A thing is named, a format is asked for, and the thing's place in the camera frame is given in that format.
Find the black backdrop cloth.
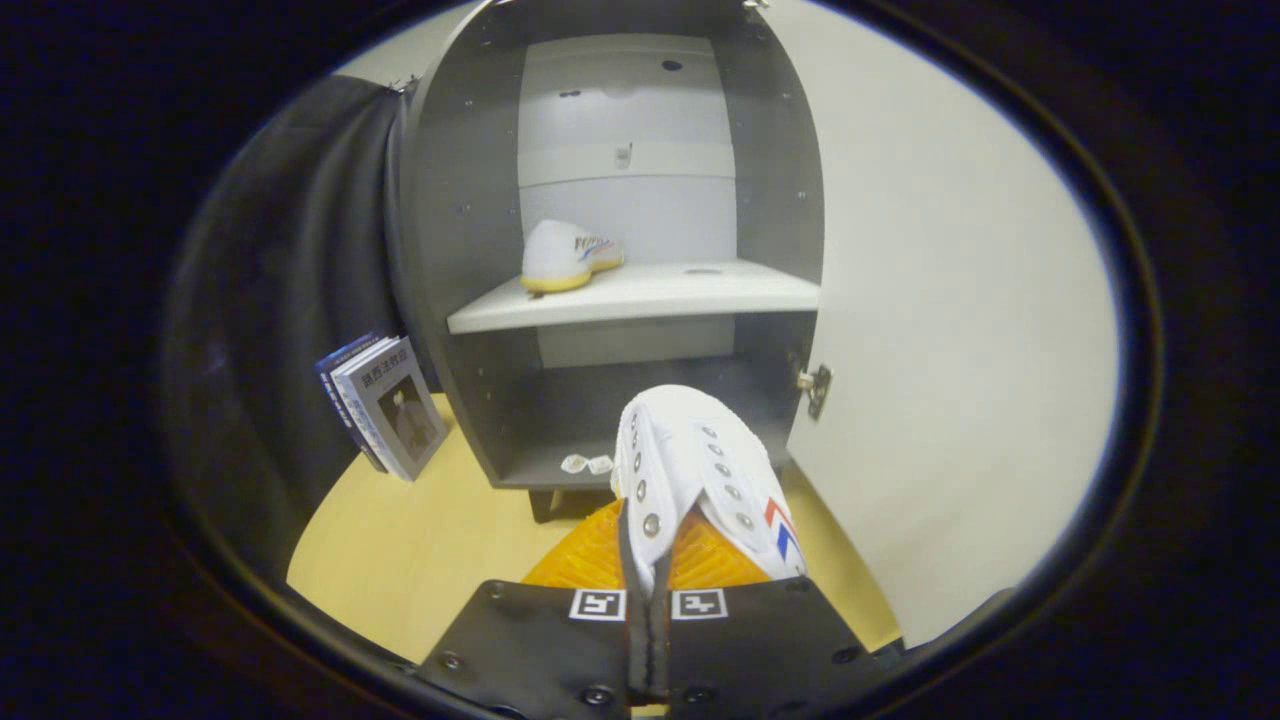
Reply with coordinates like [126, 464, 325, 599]
[160, 75, 441, 591]

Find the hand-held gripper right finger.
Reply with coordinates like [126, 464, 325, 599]
[655, 505, 881, 716]

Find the metal door hinge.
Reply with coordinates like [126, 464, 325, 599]
[797, 363, 833, 421]

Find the white shoe cabinet door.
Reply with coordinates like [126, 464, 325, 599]
[785, 0, 1121, 649]

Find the grey shoe cabinet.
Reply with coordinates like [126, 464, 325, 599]
[385, 0, 831, 523]

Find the white canvas shoe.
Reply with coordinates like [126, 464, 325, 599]
[610, 385, 809, 599]
[520, 219, 626, 295]

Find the white cabinet shelf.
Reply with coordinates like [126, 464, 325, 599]
[447, 259, 821, 335]

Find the blue cover book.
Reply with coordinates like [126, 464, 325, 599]
[316, 333, 401, 473]

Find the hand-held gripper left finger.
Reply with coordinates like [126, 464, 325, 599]
[418, 498, 651, 716]

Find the grey cover book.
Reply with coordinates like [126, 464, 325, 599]
[330, 338, 449, 483]

